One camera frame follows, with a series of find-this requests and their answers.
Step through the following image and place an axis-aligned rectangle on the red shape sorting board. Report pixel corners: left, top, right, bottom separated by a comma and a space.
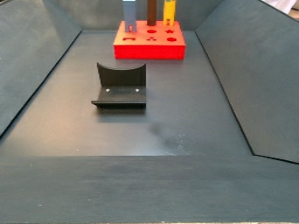
113, 21, 186, 60

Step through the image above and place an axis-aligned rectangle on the black curved plastic holder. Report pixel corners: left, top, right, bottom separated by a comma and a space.
91, 64, 145, 108

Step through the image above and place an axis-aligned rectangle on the brown round peg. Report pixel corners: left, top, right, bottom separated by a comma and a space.
147, 0, 156, 26

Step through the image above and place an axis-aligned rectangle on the yellow star peg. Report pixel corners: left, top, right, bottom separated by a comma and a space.
163, 0, 176, 25

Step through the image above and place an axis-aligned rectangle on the blue slotted peg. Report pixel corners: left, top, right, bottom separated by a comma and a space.
123, 0, 136, 32

